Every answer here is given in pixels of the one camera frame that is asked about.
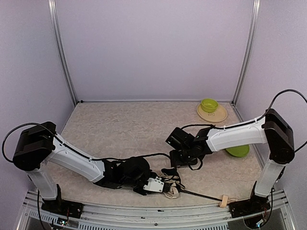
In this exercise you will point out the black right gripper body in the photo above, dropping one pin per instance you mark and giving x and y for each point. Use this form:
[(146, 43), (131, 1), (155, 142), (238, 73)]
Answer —
[(180, 162)]

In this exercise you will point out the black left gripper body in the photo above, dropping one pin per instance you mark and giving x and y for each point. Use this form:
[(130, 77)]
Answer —
[(131, 173)]

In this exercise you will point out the beige folding umbrella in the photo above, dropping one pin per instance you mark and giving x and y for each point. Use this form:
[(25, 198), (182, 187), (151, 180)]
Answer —
[(172, 179)]

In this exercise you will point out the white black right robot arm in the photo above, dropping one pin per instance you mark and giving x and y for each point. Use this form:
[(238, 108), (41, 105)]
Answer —
[(270, 129)]

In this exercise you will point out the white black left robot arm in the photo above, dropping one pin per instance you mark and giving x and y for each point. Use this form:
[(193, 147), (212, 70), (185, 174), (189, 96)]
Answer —
[(41, 144)]

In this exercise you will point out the beige round plate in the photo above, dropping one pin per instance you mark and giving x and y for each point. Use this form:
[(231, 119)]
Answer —
[(219, 115)]

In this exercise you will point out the green plastic bowl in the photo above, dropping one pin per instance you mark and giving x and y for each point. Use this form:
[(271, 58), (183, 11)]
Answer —
[(209, 105)]

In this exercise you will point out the green flat plate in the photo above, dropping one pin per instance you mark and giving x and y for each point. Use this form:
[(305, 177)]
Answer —
[(238, 151)]

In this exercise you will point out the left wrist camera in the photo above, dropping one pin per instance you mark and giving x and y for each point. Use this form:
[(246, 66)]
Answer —
[(157, 185)]

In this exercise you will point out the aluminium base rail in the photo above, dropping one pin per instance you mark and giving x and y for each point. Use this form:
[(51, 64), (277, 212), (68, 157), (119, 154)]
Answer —
[(202, 217)]

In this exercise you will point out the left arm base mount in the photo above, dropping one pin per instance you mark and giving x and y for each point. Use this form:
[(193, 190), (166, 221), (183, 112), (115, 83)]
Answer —
[(65, 208)]

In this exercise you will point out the right corner aluminium post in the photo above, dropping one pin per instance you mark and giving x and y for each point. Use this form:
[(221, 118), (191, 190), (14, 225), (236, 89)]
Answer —
[(248, 51)]

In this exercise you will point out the corner aluminium post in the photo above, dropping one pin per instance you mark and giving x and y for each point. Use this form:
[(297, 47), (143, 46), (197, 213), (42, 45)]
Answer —
[(61, 52), (248, 51)]

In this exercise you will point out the left corner aluminium post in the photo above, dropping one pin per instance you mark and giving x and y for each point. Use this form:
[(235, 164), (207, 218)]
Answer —
[(61, 52)]

